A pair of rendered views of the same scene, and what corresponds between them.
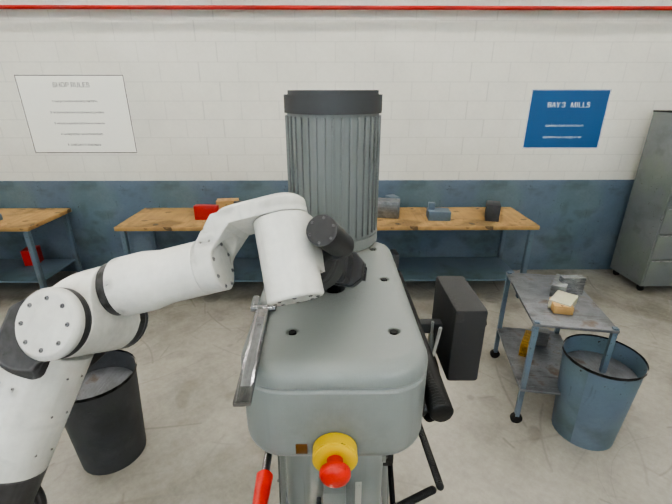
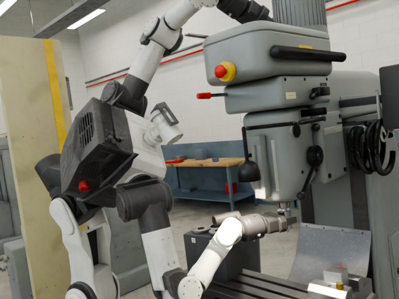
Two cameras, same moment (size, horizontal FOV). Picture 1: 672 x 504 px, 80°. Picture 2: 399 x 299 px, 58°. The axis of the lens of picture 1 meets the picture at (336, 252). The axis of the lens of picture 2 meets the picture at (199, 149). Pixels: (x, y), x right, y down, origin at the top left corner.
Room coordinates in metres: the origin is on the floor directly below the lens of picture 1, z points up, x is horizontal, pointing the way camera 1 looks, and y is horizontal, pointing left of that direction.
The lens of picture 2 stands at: (-0.47, -0.73, 1.62)
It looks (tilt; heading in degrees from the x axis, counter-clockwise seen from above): 4 degrees down; 46
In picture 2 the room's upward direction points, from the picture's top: 7 degrees counter-clockwise
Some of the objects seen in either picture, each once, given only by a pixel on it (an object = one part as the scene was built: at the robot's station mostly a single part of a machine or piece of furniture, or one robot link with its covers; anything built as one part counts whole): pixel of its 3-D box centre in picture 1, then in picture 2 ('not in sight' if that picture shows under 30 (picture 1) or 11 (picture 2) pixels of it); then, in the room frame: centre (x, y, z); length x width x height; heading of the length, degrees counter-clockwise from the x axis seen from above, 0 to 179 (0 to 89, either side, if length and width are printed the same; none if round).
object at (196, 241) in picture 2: not in sight; (212, 251); (0.63, 0.41, 1.04); 0.22 x 0.12 x 0.20; 98
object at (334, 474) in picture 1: (335, 469); (221, 71); (0.37, 0.00, 1.76); 0.04 x 0.03 x 0.04; 91
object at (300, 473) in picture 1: (334, 461); (278, 153); (0.62, 0.00, 1.47); 0.21 x 0.19 x 0.32; 91
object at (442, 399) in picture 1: (410, 325); (311, 54); (0.66, -0.14, 1.79); 0.45 x 0.04 x 0.04; 1
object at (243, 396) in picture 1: (256, 339); (211, 37); (0.46, 0.11, 1.89); 0.24 x 0.04 x 0.01; 3
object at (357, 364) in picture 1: (334, 322); (269, 57); (0.64, 0.00, 1.81); 0.47 x 0.26 x 0.16; 1
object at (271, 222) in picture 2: not in sight; (263, 225); (0.54, 0.04, 1.23); 0.13 x 0.12 x 0.10; 68
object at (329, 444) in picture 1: (334, 454); (226, 71); (0.39, 0.00, 1.76); 0.06 x 0.02 x 0.06; 91
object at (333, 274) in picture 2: not in sight; (336, 277); (0.62, -0.17, 1.05); 0.06 x 0.05 x 0.06; 92
